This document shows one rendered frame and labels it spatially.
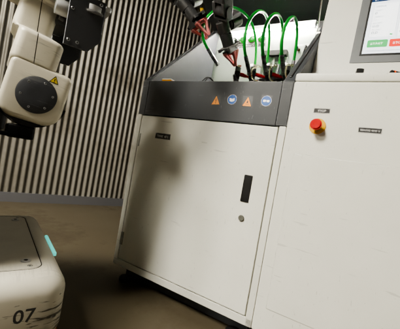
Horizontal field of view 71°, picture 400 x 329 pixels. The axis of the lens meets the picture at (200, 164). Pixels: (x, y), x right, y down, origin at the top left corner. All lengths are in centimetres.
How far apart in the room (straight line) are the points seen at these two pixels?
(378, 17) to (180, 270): 129
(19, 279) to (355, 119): 102
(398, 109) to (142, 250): 109
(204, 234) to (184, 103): 55
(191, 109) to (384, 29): 81
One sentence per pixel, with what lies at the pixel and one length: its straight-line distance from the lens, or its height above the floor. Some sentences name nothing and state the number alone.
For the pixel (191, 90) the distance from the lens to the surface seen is 123.
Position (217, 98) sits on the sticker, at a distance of 116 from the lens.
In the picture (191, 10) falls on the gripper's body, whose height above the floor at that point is 129.
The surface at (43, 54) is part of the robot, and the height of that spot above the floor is 84.
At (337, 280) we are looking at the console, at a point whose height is 33.
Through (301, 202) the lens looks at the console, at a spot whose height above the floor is 54.
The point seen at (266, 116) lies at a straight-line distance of 106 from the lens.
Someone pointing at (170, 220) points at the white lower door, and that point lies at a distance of 122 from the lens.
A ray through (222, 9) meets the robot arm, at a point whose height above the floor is 126.
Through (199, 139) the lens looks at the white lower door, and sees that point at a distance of 116.
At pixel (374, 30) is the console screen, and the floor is 125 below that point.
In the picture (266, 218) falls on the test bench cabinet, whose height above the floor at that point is 46.
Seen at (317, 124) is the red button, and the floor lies 80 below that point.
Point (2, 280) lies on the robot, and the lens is 83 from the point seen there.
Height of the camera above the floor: 62
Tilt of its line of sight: 1 degrees down
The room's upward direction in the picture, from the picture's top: 10 degrees clockwise
